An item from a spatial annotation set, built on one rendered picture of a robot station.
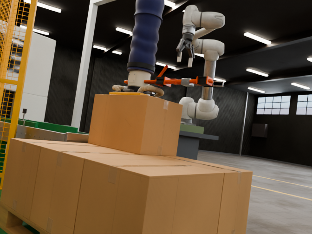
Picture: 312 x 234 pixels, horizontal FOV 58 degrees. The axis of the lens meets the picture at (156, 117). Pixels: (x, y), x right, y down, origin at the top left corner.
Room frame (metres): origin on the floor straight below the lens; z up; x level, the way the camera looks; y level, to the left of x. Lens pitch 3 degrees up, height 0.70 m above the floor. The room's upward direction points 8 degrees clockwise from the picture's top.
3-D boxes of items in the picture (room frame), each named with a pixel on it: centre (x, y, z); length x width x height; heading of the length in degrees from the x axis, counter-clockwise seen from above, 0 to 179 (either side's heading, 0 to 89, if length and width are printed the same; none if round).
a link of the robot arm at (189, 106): (2.77, -0.29, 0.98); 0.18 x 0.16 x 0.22; 79
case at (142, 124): (2.21, 0.16, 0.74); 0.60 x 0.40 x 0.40; 48
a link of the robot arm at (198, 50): (2.50, -0.27, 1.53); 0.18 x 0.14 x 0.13; 169
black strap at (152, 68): (2.21, 0.17, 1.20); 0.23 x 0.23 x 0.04
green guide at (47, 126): (3.65, 1.43, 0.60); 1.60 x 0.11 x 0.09; 50
